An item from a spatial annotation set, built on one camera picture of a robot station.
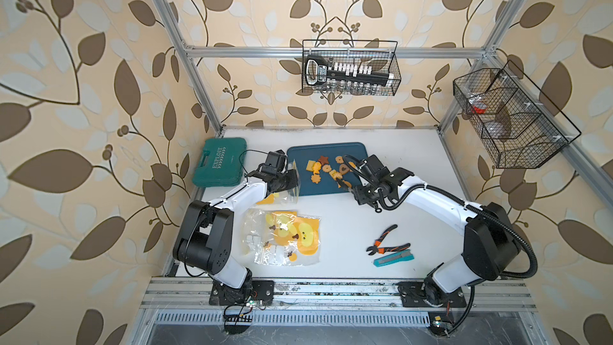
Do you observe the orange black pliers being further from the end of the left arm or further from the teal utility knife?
the end of the left arm

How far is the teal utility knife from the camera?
82cm

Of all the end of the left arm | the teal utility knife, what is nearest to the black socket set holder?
the end of the left arm
